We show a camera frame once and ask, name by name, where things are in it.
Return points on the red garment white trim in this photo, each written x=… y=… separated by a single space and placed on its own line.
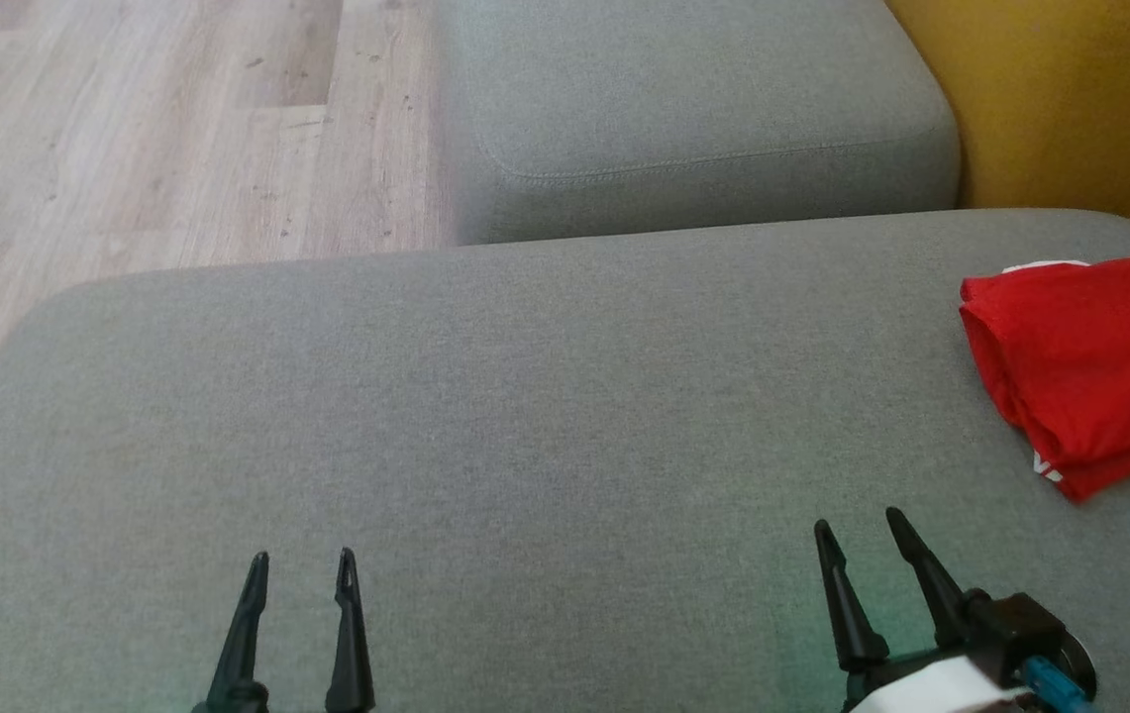
x=1084 y=482

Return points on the small grey sofa seat cushion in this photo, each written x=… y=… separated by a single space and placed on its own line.
x=693 y=89

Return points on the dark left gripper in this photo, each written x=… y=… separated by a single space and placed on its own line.
x=233 y=699

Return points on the yellow sofa back cushion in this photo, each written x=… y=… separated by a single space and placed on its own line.
x=1070 y=99

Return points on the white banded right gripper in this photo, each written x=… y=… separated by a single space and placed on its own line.
x=921 y=688

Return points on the large grey sofa seat cushion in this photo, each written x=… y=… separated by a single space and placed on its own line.
x=525 y=446

